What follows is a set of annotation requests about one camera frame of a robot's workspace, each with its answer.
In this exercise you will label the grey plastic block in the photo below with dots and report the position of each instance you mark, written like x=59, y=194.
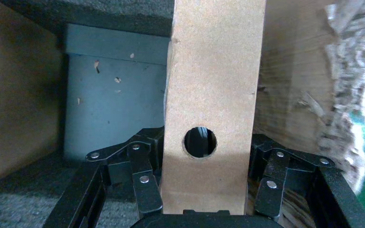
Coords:
x=116, y=110

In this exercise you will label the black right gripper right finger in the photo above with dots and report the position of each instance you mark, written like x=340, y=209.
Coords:
x=270, y=188

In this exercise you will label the large torn cardboard carton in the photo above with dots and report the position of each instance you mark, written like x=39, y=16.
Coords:
x=15, y=94

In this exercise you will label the black foam insert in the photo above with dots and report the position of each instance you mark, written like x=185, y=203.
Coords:
x=22, y=204
x=107, y=12

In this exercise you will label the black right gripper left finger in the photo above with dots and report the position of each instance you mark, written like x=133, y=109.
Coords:
x=146, y=192

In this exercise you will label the small cardboard box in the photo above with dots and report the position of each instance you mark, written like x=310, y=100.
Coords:
x=214, y=78

